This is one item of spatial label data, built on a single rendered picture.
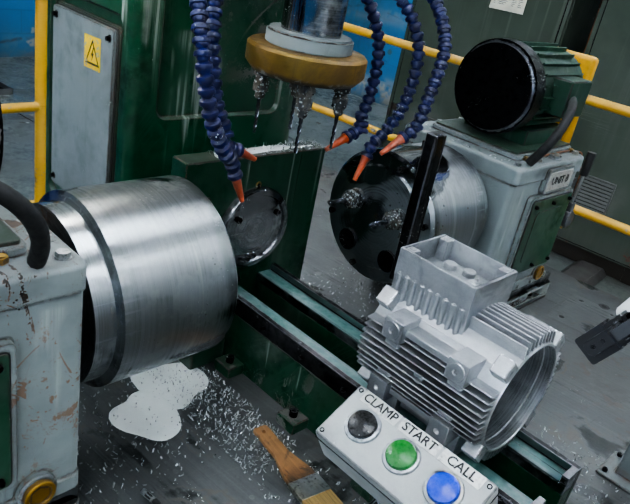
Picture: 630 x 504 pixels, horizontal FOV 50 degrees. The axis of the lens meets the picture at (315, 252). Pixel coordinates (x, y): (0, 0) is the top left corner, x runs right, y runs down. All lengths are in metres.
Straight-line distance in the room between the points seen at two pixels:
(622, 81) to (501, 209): 2.75
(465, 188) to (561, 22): 2.97
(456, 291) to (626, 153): 3.27
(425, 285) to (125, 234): 0.37
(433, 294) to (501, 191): 0.52
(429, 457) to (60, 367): 0.39
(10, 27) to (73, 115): 5.35
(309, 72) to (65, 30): 0.47
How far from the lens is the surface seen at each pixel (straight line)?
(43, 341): 0.74
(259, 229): 1.18
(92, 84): 1.19
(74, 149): 1.27
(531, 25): 4.23
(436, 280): 0.87
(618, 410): 1.41
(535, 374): 0.98
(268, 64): 0.97
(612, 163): 4.10
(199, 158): 1.07
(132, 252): 0.80
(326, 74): 0.96
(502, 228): 1.38
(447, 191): 1.22
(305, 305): 1.16
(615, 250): 4.19
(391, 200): 1.22
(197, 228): 0.85
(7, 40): 6.61
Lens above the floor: 1.50
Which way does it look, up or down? 25 degrees down
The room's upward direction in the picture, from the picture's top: 12 degrees clockwise
